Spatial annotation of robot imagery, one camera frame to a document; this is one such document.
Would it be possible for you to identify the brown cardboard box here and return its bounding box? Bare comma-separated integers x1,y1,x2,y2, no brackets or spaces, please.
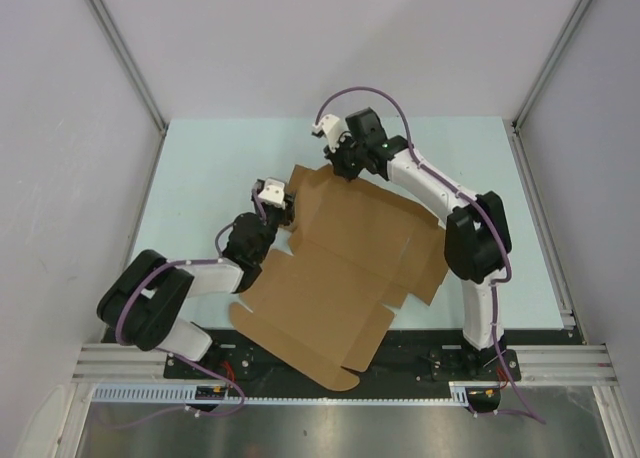
229,166,448,392

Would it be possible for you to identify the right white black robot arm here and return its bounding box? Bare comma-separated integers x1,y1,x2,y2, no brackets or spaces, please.
312,108,512,379

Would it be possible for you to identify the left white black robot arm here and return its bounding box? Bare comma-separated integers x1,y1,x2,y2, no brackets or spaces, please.
97,178,295,378

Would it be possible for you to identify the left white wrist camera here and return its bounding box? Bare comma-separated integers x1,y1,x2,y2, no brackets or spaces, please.
257,178,286,209

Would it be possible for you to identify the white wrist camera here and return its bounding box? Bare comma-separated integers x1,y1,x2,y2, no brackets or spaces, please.
257,178,286,209
311,114,343,147

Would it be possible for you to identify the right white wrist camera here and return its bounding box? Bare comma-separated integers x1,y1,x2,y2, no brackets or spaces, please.
311,114,343,147

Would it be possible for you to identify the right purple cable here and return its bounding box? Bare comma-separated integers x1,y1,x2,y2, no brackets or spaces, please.
314,85,547,425

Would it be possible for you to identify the right aluminium side rail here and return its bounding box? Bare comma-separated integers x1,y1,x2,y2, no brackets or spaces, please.
504,120,580,330

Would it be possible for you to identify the grey slotted cable duct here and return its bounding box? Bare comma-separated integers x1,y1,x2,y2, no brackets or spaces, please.
92,384,469,407

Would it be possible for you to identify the right aluminium corner post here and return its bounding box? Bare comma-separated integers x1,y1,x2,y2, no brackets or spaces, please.
511,0,596,133

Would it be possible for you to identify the aluminium corner post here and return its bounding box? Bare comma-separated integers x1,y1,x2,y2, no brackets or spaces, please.
511,0,596,133
84,0,168,138

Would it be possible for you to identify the left aluminium corner post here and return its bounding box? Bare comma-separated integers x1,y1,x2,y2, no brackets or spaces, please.
84,0,168,138

